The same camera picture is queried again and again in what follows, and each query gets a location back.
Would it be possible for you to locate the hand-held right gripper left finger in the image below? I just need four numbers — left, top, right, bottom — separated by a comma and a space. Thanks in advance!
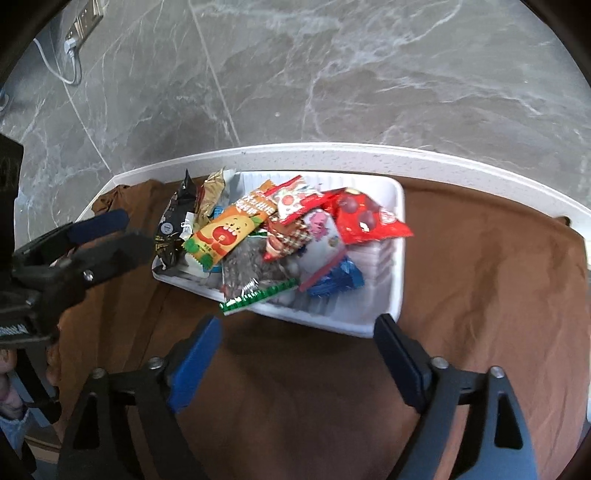
58, 315, 223, 480

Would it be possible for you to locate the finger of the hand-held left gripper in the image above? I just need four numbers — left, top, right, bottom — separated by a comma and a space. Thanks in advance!
15, 209, 130, 269
13, 230, 154, 320

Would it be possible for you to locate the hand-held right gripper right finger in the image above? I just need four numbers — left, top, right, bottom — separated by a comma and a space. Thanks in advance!
374, 313, 539, 480

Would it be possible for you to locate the black snack packet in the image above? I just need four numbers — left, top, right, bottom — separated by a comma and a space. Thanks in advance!
154, 170, 199, 268

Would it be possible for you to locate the white plastic tray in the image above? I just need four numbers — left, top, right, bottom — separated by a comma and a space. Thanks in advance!
152, 171, 407, 339

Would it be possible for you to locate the dark blue snack packet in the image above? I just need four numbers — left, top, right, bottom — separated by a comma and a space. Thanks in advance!
306, 257, 366, 297

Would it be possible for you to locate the green-edged seed packet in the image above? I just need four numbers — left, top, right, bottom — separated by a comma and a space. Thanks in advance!
218, 239, 300, 317

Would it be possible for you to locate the gold snack packet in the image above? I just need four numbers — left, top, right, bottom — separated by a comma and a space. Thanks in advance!
196, 167, 228, 232

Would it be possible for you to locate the pink cartoon snack packet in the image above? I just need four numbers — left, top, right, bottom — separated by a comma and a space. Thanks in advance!
298, 208, 348, 292

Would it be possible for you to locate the red chocolate ball packet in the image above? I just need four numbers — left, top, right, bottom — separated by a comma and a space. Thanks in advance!
330, 188, 415, 246

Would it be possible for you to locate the red checked snack packet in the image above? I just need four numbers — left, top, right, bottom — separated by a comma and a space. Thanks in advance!
264, 216, 317, 263

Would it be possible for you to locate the brown orange snack packet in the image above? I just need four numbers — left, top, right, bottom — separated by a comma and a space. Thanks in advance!
235, 179, 279, 217

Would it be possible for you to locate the small pink red packet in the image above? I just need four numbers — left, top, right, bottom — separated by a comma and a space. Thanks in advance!
269, 175, 325, 226

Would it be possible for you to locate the person's left forearm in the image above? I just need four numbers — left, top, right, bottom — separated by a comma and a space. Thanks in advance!
0, 413, 31, 462

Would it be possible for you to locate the person's left hand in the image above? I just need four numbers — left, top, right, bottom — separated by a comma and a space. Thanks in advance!
0, 344, 61, 420

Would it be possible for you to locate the brown cloth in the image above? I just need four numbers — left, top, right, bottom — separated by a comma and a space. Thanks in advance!
46, 178, 591, 480

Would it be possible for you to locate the white power cable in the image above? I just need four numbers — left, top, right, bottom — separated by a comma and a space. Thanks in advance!
33, 37, 83, 86

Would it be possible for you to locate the metal wall socket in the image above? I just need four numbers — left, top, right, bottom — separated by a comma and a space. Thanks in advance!
64, 0, 105, 46

